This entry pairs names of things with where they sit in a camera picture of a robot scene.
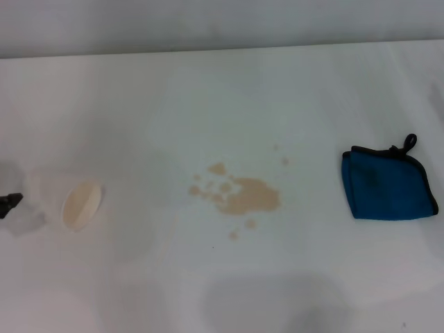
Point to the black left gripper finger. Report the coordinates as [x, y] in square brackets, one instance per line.
[8, 203]

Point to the white paper cup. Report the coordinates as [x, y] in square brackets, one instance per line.
[81, 204]

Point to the blue rag with black trim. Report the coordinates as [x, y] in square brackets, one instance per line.
[385, 187]

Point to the brown liquid stain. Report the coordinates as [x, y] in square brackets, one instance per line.
[249, 197]

